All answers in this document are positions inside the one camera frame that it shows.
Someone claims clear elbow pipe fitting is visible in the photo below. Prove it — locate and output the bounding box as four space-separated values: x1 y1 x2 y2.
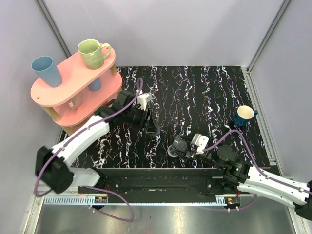
167 136 187 158

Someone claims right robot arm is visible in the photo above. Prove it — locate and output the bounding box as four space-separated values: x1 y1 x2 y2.
167 134 312 220

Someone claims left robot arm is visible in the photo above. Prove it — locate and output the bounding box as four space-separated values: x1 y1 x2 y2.
35 90 160 194

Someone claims black marble pattern mat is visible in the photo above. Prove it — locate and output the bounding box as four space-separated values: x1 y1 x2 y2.
72 65 270 168

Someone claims small blue cup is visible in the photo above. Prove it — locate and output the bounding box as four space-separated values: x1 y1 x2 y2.
88 78 101 91

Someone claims pink three-tier wooden shelf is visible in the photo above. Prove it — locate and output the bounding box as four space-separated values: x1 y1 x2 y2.
30 48 122 135

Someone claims dark blue mug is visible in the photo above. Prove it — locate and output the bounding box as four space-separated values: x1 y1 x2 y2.
233 105 258 127

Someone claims pale pink mug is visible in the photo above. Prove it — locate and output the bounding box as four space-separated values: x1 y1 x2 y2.
68 94 82 110

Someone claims green ceramic mug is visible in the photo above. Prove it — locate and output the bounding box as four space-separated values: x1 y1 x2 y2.
78 39 112 70

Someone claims light blue plastic cup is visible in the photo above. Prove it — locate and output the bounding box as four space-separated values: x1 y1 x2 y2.
31 56 62 87

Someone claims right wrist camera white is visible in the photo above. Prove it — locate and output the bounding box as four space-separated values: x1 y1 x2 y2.
191 134 209 155

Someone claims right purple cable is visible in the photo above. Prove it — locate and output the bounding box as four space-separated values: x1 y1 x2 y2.
197 129 312 212

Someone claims white slotted cable duct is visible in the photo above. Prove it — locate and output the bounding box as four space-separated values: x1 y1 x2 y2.
44 195 234 206

